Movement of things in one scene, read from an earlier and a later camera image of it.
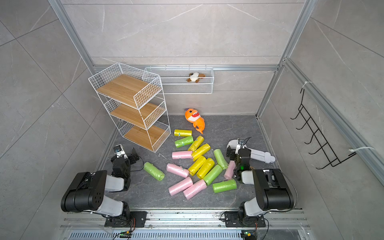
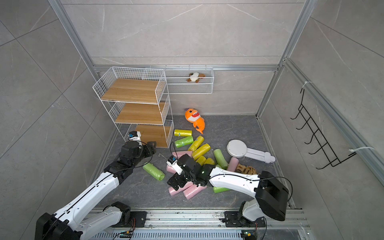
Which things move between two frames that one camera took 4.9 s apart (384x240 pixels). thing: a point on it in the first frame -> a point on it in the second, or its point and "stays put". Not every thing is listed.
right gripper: [232, 152] -> [173, 182]
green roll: [220, 159] stays put
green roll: [183, 141] stays put
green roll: [151, 168] stays put
